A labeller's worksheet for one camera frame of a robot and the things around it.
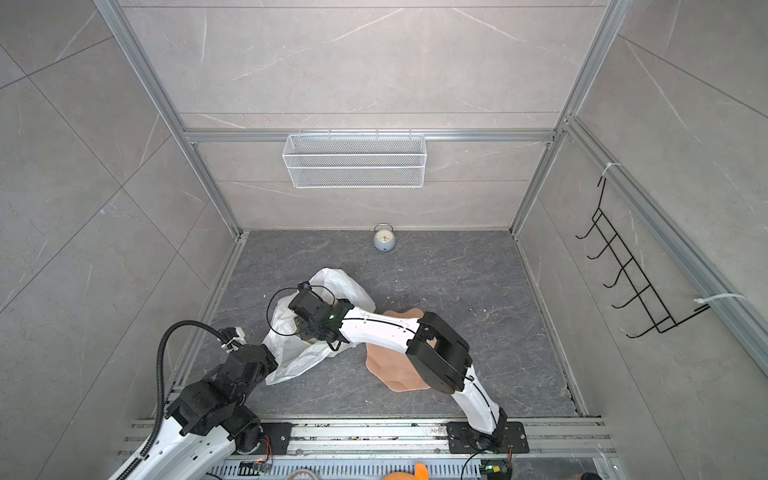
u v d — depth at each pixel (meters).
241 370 0.56
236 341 0.65
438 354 0.51
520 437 0.73
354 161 1.01
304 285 0.76
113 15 0.68
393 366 0.85
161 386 0.51
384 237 1.14
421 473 0.66
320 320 0.65
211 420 0.51
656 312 0.61
